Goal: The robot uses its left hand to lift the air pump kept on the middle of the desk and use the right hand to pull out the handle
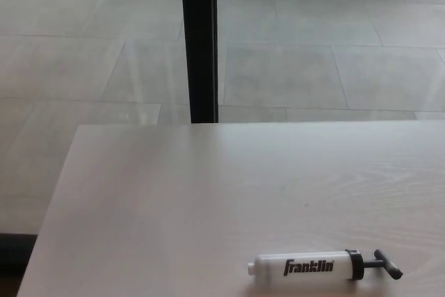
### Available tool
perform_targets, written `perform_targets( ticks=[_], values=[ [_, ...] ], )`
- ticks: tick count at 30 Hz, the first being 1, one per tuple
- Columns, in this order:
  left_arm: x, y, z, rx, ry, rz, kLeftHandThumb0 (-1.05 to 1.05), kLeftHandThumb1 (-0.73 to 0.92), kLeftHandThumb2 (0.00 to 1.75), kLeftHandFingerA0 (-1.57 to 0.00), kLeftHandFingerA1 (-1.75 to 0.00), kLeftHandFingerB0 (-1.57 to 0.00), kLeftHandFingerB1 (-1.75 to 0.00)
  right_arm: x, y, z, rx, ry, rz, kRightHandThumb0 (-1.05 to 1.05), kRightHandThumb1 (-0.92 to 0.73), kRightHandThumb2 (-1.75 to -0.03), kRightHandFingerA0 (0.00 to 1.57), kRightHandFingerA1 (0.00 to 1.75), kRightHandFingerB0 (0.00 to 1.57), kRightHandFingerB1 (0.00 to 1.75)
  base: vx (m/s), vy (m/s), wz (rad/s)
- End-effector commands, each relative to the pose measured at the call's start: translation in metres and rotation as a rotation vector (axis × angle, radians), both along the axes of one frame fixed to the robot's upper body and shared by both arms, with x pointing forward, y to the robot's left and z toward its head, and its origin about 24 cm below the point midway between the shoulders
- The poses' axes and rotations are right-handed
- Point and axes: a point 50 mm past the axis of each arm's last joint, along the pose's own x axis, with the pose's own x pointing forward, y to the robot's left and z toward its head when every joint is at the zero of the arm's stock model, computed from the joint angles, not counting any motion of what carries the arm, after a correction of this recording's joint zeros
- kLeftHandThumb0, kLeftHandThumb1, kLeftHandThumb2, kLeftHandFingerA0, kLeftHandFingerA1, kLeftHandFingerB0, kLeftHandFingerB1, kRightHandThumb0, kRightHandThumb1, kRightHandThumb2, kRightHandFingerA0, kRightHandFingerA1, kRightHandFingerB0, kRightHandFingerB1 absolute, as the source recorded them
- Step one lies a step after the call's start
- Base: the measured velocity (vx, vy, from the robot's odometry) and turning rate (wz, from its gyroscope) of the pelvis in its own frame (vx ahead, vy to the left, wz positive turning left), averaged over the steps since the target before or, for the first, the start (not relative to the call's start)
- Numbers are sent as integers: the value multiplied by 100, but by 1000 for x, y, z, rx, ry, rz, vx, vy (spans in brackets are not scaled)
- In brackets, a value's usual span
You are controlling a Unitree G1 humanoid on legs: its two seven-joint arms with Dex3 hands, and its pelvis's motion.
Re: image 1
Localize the white Franklin hand air pump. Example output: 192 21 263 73
247 248 404 283

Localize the black window frame post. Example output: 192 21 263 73
179 0 219 125

